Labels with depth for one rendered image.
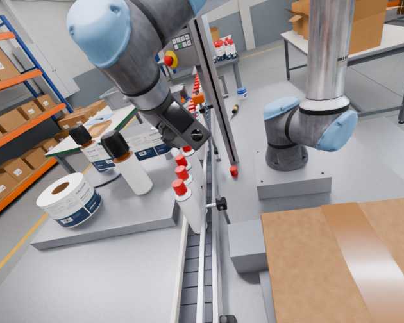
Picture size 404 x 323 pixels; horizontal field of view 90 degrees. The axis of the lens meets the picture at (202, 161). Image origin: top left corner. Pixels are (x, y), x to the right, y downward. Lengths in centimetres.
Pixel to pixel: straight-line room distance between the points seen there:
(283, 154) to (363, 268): 49
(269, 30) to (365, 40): 630
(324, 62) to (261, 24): 785
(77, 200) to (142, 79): 76
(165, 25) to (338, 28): 39
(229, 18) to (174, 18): 804
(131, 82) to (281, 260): 32
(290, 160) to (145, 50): 59
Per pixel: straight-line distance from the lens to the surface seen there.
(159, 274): 74
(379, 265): 34
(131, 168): 87
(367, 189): 83
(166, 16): 33
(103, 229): 93
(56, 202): 100
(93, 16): 29
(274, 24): 847
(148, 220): 82
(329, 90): 61
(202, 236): 57
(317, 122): 61
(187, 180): 61
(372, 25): 234
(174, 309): 58
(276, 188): 75
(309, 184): 76
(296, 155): 77
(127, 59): 30
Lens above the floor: 141
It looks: 34 degrees down
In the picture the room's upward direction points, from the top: 22 degrees counter-clockwise
